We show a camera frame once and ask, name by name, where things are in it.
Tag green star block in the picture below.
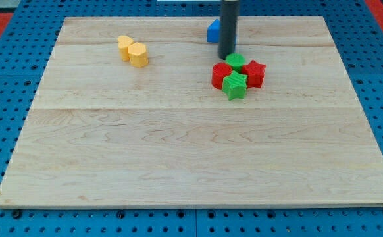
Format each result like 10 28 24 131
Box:
222 70 247 101

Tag red star block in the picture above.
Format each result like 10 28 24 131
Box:
241 60 267 88

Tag red cylinder block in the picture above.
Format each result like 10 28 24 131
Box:
211 63 232 90

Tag light wooden board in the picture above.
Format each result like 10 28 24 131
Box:
0 16 383 209

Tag green cylinder block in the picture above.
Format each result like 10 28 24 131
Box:
225 53 245 73

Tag yellow hexagon block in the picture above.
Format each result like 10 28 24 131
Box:
128 42 149 68

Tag blue pentagon block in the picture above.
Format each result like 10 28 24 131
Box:
207 19 237 44

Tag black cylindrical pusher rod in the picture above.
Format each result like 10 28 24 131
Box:
218 0 240 60

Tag yellow heart block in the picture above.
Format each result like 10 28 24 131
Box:
117 35 134 61

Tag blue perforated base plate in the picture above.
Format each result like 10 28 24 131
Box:
0 0 383 236

